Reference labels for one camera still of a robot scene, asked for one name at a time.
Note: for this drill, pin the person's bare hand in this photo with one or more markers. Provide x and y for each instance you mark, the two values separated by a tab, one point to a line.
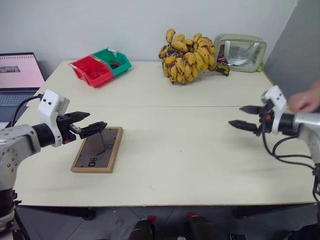
306	100

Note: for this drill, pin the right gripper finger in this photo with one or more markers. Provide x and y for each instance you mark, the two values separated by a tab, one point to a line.
243	125
251	109

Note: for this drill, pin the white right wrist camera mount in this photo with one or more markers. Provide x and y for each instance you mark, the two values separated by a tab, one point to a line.
275	95

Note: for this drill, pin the dark bulky object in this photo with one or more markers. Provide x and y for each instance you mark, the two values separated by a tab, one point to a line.
305	233

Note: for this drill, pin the dark rounded shape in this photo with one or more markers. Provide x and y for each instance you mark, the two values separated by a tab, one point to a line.
201	228
142	230

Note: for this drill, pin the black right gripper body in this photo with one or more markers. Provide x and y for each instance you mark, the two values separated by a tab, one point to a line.
265	120

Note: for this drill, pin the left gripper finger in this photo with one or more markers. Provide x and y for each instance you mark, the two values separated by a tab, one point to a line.
93	128
78	116

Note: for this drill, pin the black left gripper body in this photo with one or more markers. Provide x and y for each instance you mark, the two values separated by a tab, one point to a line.
65	128

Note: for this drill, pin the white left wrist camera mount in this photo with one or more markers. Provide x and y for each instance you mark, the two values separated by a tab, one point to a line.
48	110

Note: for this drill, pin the grey laptop with pink screen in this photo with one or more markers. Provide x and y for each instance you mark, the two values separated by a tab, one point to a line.
17	72

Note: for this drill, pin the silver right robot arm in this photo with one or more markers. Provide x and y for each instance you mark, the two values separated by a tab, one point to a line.
308	125

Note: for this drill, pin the wooden framed dark board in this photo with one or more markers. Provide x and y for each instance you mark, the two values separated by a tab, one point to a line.
86	158

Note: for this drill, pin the green plastic parts bin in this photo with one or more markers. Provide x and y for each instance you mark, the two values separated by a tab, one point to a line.
122	65

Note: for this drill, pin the yellow spotted banana bunch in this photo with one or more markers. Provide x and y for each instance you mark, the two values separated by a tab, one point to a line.
187	60

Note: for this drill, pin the small dark parts pile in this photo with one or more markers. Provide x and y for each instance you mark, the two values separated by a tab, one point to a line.
114	64

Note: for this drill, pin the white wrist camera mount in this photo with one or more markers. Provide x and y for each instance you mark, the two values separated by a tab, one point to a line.
48	110
275	95

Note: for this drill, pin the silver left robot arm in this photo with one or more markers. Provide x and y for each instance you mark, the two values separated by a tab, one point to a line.
15	147

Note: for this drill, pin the red packet in pouch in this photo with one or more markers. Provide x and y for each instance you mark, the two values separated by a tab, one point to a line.
221	55

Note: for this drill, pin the clear grey-green zip pouch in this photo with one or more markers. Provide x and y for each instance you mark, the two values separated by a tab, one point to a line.
246	50

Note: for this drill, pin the red plastic parts bin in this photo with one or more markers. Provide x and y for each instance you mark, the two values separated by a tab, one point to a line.
91	67

